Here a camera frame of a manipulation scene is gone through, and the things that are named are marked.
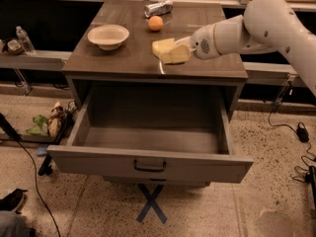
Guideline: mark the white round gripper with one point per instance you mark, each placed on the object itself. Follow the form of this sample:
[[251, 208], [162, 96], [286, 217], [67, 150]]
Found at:
[[202, 44]]

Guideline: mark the yellow sponge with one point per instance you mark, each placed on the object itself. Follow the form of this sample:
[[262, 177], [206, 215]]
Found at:
[[180, 52]]

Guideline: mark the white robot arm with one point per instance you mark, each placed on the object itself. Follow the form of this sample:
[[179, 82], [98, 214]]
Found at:
[[265, 26]]

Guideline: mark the grey wooden drawer cabinet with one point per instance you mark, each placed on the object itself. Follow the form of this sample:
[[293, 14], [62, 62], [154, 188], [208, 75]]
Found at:
[[134, 63]]

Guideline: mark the open grey top drawer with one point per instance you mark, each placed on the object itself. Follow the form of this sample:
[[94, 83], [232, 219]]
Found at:
[[185, 126]]

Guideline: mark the orange fruit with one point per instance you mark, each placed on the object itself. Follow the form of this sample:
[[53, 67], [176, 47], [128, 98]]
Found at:
[[155, 24]]

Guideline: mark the silver crushed can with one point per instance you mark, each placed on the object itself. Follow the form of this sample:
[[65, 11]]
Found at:
[[158, 9]]

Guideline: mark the white ceramic bowl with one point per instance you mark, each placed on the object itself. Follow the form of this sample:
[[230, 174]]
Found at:
[[108, 37]]

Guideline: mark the clear plastic water bottle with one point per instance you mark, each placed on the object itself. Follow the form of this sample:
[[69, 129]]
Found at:
[[25, 40]]

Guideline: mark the green crumpled bag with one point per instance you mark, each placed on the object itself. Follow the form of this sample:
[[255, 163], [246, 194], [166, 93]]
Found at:
[[39, 127]]

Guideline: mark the small round container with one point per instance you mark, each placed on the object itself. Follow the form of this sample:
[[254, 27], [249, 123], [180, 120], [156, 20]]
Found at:
[[13, 46]]

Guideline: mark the black shoe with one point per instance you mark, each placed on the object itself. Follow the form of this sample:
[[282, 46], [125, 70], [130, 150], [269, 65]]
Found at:
[[14, 201]]

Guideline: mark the black drawer handle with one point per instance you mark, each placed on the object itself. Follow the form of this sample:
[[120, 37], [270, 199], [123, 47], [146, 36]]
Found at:
[[138, 166]]

